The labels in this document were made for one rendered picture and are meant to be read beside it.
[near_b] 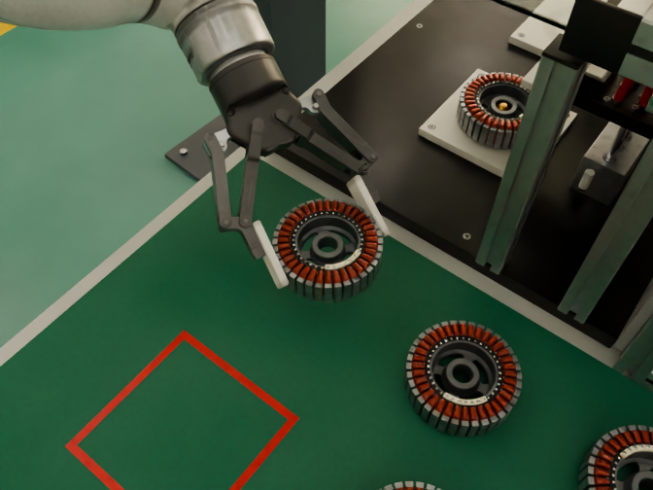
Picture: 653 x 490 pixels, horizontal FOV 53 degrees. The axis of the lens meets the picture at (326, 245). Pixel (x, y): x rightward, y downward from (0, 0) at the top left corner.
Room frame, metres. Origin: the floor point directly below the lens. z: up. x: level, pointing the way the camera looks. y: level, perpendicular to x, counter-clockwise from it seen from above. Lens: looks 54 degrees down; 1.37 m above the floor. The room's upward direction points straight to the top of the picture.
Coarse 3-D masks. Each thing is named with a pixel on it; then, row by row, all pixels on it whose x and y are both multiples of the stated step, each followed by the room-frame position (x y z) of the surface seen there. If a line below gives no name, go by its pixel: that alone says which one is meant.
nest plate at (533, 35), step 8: (528, 24) 0.83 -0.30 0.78; (536, 24) 0.83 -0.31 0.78; (544, 24) 0.83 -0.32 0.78; (520, 32) 0.81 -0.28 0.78; (528, 32) 0.81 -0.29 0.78; (536, 32) 0.81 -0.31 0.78; (544, 32) 0.81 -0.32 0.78; (552, 32) 0.81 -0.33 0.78; (560, 32) 0.81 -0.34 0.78; (512, 40) 0.80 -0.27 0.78; (520, 40) 0.80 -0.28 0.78; (528, 40) 0.80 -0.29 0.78; (536, 40) 0.80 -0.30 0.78; (544, 40) 0.80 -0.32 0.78; (552, 40) 0.80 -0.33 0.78; (528, 48) 0.79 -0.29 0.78; (536, 48) 0.78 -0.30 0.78; (544, 48) 0.78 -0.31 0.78
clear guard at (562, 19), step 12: (492, 0) 0.47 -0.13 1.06; (504, 0) 0.46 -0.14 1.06; (516, 0) 0.46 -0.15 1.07; (528, 0) 0.46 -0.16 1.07; (540, 0) 0.46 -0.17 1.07; (552, 0) 0.46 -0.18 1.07; (564, 0) 0.46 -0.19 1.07; (528, 12) 0.45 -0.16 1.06; (540, 12) 0.45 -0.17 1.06; (552, 12) 0.45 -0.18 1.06; (564, 12) 0.45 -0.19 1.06; (552, 24) 0.44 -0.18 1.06; (564, 24) 0.43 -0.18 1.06
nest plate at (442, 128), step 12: (480, 72) 0.72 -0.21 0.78; (456, 96) 0.67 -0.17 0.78; (444, 108) 0.65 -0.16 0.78; (456, 108) 0.65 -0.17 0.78; (432, 120) 0.63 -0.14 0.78; (444, 120) 0.63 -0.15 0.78; (456, 120) 0.63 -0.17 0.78; (420, 132) 0.61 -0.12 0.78; (432, 132) 0.61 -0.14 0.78; (444, 132) 0.61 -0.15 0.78; (456, 132) 0.61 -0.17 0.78; (564, 132) 0.61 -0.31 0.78; (444, 144) 0.59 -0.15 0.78; (456, 144) 0.59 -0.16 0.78; (468, 144) 0.59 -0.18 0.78; (480, 144) 0.59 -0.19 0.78; (468, 156) 0.57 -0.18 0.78; (480, 156) 0.57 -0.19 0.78; (492, 156) 0.57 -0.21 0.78; (504, 156) 0.57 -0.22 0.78; (492, 168) 0.55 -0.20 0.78; (504, 168) 0.54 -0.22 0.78
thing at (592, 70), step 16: (592, 64) 0.57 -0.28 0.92; (528, 80) 0.59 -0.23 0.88; (592, 80) 0.54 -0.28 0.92; (608, 80) 0.55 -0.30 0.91; (576, 96) 0.55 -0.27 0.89; (592, 96) 0.54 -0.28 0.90; (608, 96) 0.54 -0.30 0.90; (640, 96) 0.54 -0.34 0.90; (592, 112) 0.53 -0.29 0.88; (608, 112) 0.52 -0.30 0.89; (624, 112) 0.52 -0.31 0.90; (640, 112) 0.52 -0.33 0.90; (624, 128) 0.52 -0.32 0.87; (640, 128) 0.50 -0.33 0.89
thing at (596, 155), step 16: (608, 128) 0.57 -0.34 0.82; (608, 144) 0.54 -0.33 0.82; (624, 144) 0.54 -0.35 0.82; (640, 144) 0.54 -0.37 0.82; (592, 160) 0.52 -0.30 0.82; (608, 160) 0.52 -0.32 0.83; (624, 160) 0.52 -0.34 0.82; (576, 176) 0.52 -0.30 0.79; (608, 176) 0.50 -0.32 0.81; (624, 176) 0.49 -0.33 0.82; (592, 192) 0.51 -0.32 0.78; (608, 192) 0.50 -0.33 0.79
